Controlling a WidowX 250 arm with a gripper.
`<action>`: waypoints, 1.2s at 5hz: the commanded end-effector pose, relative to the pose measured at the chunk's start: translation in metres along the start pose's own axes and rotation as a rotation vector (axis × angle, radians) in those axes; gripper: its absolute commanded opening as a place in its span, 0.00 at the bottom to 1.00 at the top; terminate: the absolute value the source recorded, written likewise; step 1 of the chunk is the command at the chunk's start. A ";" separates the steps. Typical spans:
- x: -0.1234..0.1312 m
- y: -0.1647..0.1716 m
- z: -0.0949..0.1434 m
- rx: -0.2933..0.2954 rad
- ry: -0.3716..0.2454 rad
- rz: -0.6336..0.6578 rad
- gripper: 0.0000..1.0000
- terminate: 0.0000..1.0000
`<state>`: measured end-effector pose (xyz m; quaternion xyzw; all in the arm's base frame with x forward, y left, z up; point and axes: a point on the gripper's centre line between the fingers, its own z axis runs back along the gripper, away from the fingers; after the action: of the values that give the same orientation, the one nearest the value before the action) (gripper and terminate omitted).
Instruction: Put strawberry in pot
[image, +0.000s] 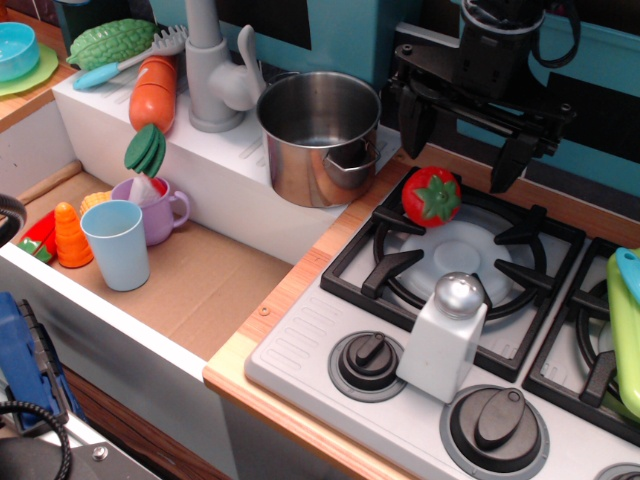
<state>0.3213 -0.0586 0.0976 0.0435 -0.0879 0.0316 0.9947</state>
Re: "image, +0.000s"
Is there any middle black stove knob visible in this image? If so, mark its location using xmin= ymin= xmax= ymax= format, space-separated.
xmin=440 ymin=385 xmax=550 ymax=479

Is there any yellow toy corn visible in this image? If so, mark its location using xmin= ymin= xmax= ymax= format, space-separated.
xmin=79 ymin=191 xmax=111 ymax=217

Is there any white toy stove top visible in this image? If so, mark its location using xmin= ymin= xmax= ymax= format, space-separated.
xmin=243 ymin=169 xmax=640 ymax=480

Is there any black cable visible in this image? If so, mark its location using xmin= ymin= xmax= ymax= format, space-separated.
xmin=0 ymin=400 xmax=73 ymax=480

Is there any white salt shaker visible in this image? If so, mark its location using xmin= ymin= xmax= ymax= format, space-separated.
xmin=396 ymin=272 xmax=488 ymax=403

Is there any green plastic container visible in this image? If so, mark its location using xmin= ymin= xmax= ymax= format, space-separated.
xmin=607 ymin=253 xmax=639 ymax=417

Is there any black burner grate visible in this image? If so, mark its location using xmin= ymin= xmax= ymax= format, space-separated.
xmin=524 ymin=238 xmax=639 ymax=446
xmin=320 ymin=186 xmax=586 ymax=381

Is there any left black burner grate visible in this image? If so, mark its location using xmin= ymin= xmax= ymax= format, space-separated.
xmin=320 ymin=186 xmax=586 ymax=381

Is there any red toy chili pepper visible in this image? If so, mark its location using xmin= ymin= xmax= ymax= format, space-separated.
xmin=17 ymin=210 xmax=57 ymax=264

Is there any small orange toy carrot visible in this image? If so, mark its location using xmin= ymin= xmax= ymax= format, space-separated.
xmin=54 ymin=202 xmax=94 ymax=268

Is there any grey toy faucet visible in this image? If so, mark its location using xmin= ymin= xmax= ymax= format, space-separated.
xmin=185 ymin=1 xmax=266 ymax=133

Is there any stainless steel pot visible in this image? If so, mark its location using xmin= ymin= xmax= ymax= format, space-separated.
xmin=256 ymin=71 xmax=381 ymax=208

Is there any purple plastic mug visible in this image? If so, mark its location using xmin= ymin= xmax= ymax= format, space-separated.
xmin=111 ymin=175 xmax=191 ymax=246

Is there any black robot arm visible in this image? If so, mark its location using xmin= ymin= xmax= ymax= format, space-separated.
xmin=391 ymin=1 xmax=581 ymax=193

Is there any green toy bitter gourd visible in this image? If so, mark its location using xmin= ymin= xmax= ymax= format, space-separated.
xmin=66 ymin=18 xmax=160 ymax=71

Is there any left black stove knob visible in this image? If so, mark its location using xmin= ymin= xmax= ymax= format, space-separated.
xmin=328 ymin=331 xmax=407 ymax=403

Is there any black stove knob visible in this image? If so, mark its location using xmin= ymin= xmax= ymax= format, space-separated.
xmin=440 ymin=385 xmax=550 ymax=479
xmin=328 ymin=331 xmax=407 ymax=403

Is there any blue plastic bowl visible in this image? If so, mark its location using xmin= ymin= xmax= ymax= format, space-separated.
xmin=1 ymin=22 xmax=40 ymax=82

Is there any right grey stove knob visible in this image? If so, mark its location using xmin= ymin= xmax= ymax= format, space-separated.
xmin=594 ymin=463 xmax=640 ymax=480

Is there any green plastic plate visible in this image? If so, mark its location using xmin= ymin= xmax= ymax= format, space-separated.
xmin=0 ymin=43 xmax=59 ymax=97

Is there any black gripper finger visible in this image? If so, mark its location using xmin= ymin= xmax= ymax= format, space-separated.
xmin=490 ymin=133 xmax=538 ymax=194
xmin=398 ymin=86 xmax=436 ymax=159

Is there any blue clamp device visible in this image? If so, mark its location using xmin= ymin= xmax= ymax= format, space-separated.
xmin=1 ymin=292 xmax=86 ymax=424

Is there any light blue plastic utensil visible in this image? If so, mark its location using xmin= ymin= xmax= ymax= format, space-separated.
xmin=615 ymin=247 xmax=640 ymax=302

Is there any right black burner grate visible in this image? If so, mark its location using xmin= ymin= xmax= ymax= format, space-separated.
xmin=524 ymin=238 xmax=639 ymax=446

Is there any light blue plastic cup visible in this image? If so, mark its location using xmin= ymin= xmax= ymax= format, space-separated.
xmin=81 ymin=200 xmax=150 ymax=292

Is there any grey blue pasta spoon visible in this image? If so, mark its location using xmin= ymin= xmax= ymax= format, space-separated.
xmin=67 ymin=19 xmax=188 ymax=90

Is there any red toy strawberry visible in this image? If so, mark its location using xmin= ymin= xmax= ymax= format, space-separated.
xmin=401 ymin=166 xmax=462 ymax=228

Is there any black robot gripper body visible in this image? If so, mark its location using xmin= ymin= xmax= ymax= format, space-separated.
xmin=391 ymin=10 xmax=576 ymax=156

